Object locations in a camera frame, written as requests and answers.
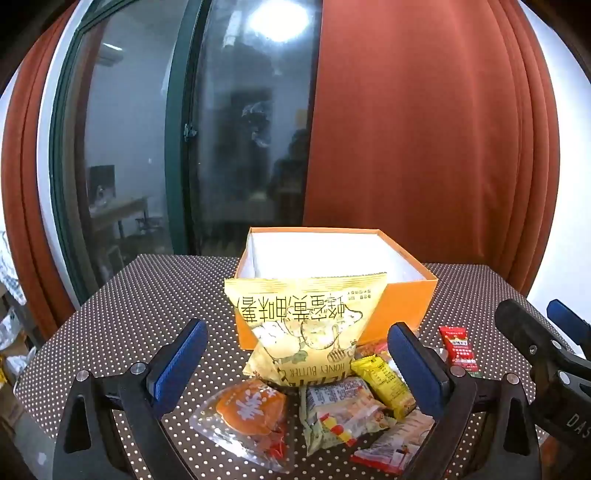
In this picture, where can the window latch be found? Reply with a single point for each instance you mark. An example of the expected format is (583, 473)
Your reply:
(189, 132)

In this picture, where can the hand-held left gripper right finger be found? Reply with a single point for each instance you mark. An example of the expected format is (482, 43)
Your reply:
(415, 374)

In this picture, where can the orange cardboard box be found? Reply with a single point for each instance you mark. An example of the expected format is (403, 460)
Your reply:
(401, 304)

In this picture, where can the large yellow snack bag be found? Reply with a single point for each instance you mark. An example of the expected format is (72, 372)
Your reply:
(300, 323)

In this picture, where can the small red sachet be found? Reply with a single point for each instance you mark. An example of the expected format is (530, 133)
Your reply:
(457, 350)

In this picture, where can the green white snack packet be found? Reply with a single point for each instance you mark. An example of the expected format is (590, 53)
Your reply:
(341, 406)

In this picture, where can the orange pastry clear packet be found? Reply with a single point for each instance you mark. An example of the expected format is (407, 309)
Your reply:
(244, 406)

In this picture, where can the white patterned plastic bag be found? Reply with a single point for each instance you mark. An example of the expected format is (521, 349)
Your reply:
(9, 272)

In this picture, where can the wide red curtain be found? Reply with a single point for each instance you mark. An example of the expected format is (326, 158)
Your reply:
(415, 138)

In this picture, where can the narrow red curtain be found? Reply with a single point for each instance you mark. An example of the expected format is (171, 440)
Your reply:
(27, 207)

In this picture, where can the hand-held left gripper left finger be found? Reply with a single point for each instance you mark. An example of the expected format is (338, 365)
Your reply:
(182, 364)

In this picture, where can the small yellow snack packet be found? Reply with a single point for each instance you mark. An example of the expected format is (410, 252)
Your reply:
(383, 383)

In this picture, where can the beige red-edged snack packet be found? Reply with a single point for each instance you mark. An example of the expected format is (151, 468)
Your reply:
(388, 447)

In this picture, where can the brown polka-dot tablecloth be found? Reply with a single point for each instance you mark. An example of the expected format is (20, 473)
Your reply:
(138, 300)

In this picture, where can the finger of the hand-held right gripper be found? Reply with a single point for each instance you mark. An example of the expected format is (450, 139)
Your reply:
(517, 318)
(565, 316)

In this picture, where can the green framed glass window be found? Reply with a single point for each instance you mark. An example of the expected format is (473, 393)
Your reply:
(138, 138)

